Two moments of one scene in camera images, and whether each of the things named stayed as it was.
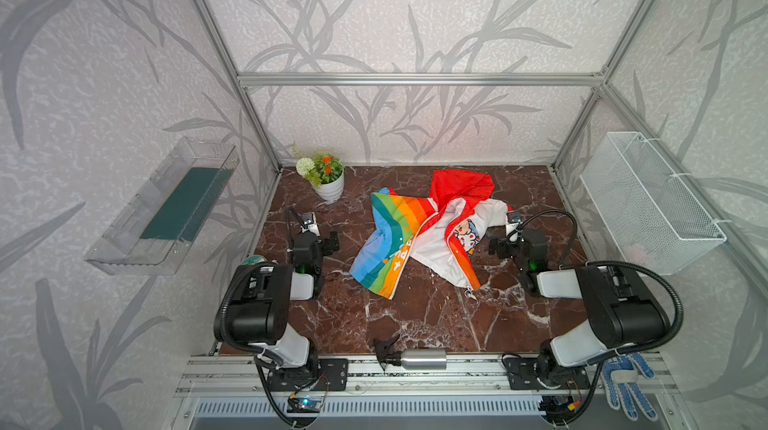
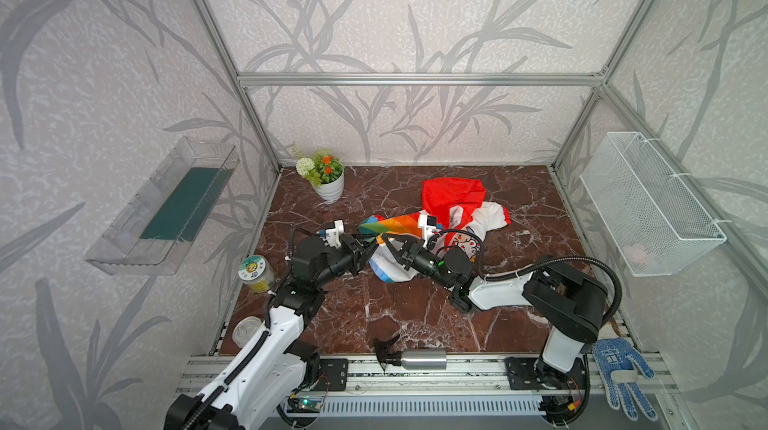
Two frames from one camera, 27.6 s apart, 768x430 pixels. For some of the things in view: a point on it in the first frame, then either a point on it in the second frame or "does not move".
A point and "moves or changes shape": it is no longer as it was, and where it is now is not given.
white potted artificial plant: x=326 y=173 does not move
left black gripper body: x=327 y=241 to x=358 y=247
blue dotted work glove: x=621 y=378 does not move
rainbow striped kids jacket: x=436 y=236 moves or changes shape
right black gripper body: x=500 y=245 to x=408 y=250
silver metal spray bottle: x=419 y=359 does not move
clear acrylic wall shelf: x=163 y=227 does not move
